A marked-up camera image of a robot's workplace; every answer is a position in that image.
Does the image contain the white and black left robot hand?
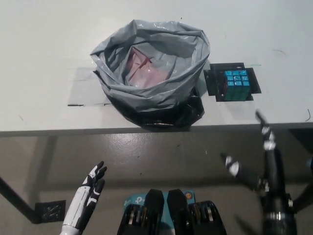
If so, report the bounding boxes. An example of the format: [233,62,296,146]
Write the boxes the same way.
[61,161,108,235]

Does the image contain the grey plastic bag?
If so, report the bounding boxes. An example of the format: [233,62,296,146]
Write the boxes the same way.
[89,19,211,128]

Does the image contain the rubik's cube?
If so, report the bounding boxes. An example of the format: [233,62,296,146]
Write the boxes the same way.
[221,70,252,101]

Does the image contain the black floor tape patch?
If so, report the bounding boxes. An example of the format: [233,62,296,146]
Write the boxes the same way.
[34,200,67,224]

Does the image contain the teal tp-link box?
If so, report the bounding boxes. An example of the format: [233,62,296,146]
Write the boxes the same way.
[123,190,196,225]

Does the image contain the black table leg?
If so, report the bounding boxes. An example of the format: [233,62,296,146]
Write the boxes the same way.
[0,168,42,225]
[290,185,313,214]

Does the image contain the clear tape patch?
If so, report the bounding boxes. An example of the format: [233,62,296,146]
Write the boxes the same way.
[67,65,115,106]

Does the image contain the black ribbed robot torso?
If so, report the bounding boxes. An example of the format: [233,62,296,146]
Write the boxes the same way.
[116,188,227,235]

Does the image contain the pink packet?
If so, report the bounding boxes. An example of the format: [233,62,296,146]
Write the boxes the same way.
[126,47,172,87]

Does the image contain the black tape square marker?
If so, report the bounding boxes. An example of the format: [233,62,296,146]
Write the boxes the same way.
[203,62,262,102]

